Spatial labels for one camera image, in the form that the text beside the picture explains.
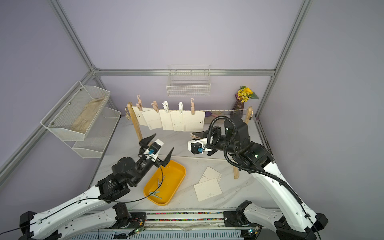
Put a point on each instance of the dark vase with yellow flowers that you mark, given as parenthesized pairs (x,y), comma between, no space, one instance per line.
(243,95)

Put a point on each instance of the yellow plastic tray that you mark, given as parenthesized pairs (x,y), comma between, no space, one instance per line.
(174,174)

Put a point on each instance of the pink clothespin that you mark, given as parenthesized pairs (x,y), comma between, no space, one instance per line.
(192,106)
(155,106)
(198,136)
(139,104)

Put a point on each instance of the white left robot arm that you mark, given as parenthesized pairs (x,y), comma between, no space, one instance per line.
(98,207)

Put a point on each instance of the wooden clothesline rack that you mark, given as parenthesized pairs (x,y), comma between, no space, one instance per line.
(178,140)

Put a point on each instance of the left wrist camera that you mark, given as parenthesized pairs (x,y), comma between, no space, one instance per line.
(153,150)

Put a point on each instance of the teal clothespin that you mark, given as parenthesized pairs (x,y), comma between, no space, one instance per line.
(155,194)

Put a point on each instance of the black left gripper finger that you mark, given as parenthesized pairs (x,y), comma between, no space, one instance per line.
(145,142)
(167,159)

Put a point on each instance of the beige cloth in basket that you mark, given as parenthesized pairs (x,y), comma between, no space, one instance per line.
(84,120)

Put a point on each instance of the white clothespin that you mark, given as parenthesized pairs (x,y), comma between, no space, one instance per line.
(181,108)
(166,106)

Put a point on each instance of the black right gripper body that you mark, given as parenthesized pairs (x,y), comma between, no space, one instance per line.
(215,133)

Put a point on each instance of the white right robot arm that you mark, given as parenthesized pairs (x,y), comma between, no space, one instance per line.
(297,220)

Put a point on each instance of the white wire wall basket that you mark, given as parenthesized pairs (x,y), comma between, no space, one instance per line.
(189,80)

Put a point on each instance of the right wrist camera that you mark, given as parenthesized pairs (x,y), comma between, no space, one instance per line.
(197,146)

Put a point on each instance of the purple pink handled tool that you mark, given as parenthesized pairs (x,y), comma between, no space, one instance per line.
(211,114)

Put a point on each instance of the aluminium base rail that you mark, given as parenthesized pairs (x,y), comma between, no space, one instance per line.
(177,225)

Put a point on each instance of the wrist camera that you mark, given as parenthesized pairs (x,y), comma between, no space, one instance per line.
(197,146)
(153,150)

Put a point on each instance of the white mesh shelf basket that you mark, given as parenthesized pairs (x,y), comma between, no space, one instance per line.
(92,144)

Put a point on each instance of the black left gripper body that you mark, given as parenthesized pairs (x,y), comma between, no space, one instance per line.
(147,164)

